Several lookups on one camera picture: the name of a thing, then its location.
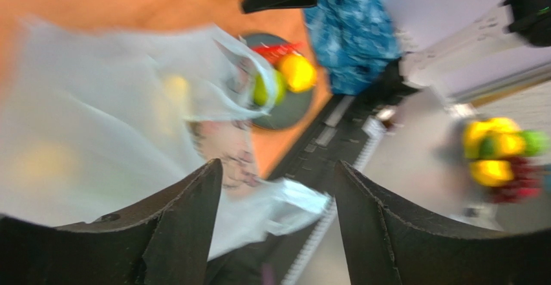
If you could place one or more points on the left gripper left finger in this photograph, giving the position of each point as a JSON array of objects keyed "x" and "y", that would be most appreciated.
[{"x": 162, "y": 239}]

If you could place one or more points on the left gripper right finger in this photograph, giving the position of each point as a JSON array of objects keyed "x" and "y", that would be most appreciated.
[{"x": 389, "y": 240}]

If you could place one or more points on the yellow fake pear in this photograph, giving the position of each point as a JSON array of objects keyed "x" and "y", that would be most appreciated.
[{"x": 300, "y": 75}]

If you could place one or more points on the green fake pear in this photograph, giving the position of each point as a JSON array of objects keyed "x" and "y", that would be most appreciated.
[{"x": 260, "y": 94}]

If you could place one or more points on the light blue plastic bag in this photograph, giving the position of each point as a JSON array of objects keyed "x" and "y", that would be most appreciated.
[{"x": 93, "y": 123}]

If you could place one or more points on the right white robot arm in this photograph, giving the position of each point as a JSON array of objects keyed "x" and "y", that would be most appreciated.
[{"x": 510, "y": 24}]

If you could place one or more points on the bowl of fake fruits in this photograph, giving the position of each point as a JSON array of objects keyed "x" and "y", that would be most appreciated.
[{"x": 499, "y": 155}]

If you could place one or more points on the blue patterned cloth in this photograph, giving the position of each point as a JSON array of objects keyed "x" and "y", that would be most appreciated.
[{"x": 353, "y": 40}]

